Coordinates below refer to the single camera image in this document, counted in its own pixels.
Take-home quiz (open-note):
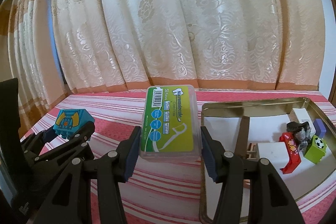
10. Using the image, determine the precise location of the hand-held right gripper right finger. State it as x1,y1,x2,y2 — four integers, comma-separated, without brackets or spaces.
200,126,306,224

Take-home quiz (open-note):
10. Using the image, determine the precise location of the red toy brick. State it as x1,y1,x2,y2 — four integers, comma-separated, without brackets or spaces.
279,132,302,174

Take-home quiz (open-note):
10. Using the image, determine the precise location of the white paper liner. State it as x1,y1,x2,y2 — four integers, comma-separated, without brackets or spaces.
203,112,330,214

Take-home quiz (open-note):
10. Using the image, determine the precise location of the gold tin box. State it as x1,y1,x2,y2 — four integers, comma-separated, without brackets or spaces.
199,97,336,223

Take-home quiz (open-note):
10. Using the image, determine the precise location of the white plastic box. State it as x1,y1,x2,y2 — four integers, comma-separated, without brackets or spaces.
256,142,289,169

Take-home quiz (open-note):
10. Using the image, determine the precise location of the black grey toy figure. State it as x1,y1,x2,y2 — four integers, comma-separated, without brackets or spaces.
286,121,311,152

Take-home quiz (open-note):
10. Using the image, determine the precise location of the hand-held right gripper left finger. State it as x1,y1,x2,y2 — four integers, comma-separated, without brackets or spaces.
37,126,142,224

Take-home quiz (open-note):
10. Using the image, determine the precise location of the green toy brick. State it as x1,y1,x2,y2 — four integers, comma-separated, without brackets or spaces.
304,135,327,164

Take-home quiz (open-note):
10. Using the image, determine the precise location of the brown wooden bar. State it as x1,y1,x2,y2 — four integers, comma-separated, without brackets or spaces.
238,116,251,159

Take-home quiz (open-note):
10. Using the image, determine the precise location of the white paper box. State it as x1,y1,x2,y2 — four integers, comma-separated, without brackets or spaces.
292,108,310,125

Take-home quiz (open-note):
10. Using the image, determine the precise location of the purple block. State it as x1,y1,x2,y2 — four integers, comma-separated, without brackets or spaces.
314,119,327,138

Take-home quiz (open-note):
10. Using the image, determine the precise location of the green label floss pick box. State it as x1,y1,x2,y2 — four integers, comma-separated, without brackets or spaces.
138,85,202,164

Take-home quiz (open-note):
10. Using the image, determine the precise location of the cream floral curtain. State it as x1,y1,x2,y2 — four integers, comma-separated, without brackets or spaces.
0,0,69,143
56,0,326,94

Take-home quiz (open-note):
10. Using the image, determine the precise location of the blue toy brick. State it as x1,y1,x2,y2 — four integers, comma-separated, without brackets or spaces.
52,109,95,140

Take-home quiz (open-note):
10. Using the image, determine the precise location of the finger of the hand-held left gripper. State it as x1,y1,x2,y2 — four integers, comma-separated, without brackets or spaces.
20,127,59,153
31,123,96,175

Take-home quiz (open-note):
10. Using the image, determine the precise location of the pink striped bedspread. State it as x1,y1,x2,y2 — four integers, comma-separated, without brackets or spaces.
20,90,336,224

